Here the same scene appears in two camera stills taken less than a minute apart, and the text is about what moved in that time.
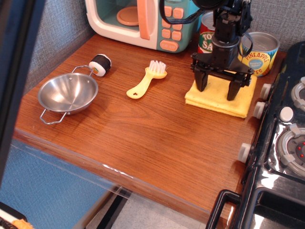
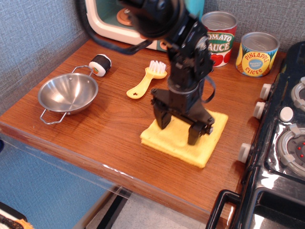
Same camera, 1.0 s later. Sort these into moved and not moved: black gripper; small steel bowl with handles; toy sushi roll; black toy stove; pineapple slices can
Moved: black gripper
Not moved: pineapple slices can; black toy stove; toy sushi roll; small steel bowl with handles
